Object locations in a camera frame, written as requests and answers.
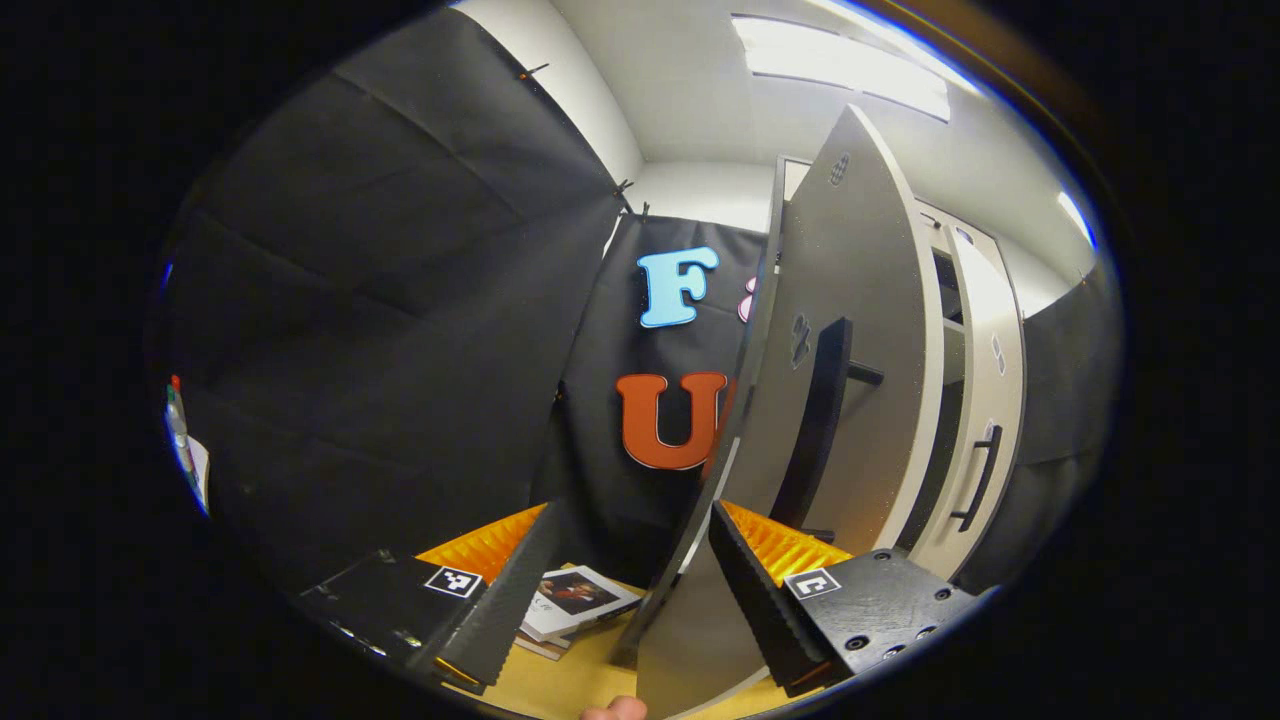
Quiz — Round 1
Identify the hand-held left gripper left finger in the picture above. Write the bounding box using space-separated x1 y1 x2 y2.
295 500 571 696

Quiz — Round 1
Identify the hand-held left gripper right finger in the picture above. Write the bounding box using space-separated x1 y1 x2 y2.
708 498 986 699

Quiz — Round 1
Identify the grey white cabinet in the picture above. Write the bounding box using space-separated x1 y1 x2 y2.
775 155 1031 586

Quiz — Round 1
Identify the white cabinet door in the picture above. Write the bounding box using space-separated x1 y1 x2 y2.
905 225 1028 583
610 103 946 720

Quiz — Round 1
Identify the small red capped bottle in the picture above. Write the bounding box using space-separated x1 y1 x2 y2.
165 375 191 471

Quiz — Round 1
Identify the book with picture cover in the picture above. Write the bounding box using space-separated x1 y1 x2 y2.
515 563 646 646

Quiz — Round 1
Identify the black backdrop cloth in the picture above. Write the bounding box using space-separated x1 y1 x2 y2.
150 10 1121 601

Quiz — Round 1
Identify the white paper sheet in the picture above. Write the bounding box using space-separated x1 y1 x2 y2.
185 435 212 513

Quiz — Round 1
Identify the large ceiling light panel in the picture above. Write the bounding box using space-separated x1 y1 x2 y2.
730 12 953 123

